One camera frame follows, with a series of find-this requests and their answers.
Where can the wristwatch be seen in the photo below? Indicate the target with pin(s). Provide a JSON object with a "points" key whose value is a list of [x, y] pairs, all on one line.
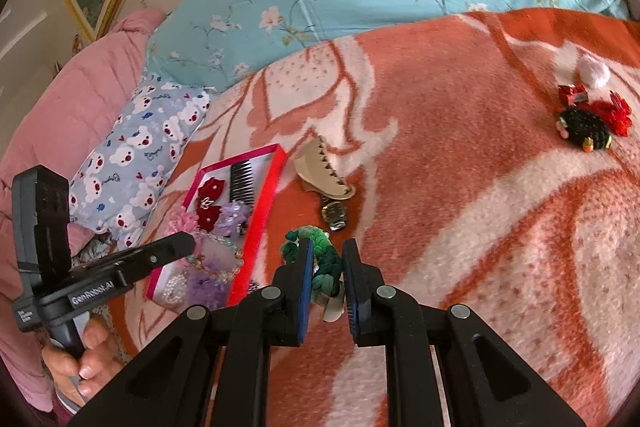
{"points": [[334, 213]]}

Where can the pink quilt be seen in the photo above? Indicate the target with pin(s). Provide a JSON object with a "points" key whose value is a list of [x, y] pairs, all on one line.
{"points": [[75, 97]]}

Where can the red jewelry box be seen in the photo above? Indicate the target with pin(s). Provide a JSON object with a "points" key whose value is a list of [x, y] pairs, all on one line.
{"points": [[260, 217]]}

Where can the black hair comb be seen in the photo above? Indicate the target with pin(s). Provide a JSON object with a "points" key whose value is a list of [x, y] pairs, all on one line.
{"points": [[242, 182]]}

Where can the grey floral cloth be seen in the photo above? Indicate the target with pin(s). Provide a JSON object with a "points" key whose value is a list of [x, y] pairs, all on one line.
{"points": [[92, 248]]}

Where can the small purple flower hair clip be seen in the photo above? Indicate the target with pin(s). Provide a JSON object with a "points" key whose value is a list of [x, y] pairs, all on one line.
{"points": [[232, 216]]}

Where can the pearl hair clip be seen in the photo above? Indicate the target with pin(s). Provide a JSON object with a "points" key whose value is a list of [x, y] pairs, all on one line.
{"points": [[174, 288]]}

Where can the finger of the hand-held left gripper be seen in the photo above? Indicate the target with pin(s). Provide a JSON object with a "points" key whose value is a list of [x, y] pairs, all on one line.
{"points": [[160, 252]]}

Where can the pink flower hair clip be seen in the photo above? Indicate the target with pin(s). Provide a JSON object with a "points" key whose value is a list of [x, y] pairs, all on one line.
{"points": [[182, 223]]}

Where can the small red hair clip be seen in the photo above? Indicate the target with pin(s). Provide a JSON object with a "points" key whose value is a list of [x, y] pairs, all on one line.
{"points": [[574, 94]]}

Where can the red bow hair clip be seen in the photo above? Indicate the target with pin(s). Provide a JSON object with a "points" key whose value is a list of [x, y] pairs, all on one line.
{"points": [[209, 202]]}

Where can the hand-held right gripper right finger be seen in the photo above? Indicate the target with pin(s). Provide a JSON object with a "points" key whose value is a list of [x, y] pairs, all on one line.
{"points": [[352, 292]]}

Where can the large purple flower hair clip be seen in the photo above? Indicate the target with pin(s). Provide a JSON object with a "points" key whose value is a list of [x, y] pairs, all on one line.
{"points": [[210, 284]]}

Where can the bear print pillow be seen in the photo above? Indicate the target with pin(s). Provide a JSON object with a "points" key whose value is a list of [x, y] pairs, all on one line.
{"points": [[135, 147]]}

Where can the beige claw hair clip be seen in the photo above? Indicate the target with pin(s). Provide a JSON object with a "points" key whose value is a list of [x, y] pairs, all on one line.
{"points": [[320, 167]]}

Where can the white pompom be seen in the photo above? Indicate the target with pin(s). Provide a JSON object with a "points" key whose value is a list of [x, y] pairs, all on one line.
{"points": [[594, 72]]}

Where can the person's left hand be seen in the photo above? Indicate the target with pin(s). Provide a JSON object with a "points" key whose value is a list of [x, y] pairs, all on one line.
{"points": [[97, 357]]}

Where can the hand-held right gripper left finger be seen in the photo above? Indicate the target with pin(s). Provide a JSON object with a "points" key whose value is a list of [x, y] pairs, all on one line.
{"points": [[305, 292]]}

